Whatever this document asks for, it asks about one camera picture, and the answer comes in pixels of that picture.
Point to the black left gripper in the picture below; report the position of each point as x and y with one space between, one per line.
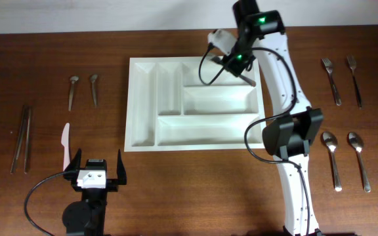
116 186

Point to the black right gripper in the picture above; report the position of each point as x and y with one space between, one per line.
236 67

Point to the steel fork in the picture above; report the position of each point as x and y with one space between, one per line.
329 68

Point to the small steel teaspoon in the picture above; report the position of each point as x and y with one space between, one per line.
93 79
73 80

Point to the steel tablespoon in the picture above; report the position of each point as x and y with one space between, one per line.
330 141
357 143

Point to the black handled fork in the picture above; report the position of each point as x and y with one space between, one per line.
352 65

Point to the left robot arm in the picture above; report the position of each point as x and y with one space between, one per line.
87 216

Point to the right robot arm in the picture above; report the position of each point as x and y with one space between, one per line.
294 124

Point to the white plastic cutlery tray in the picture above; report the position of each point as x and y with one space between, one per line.
184 103

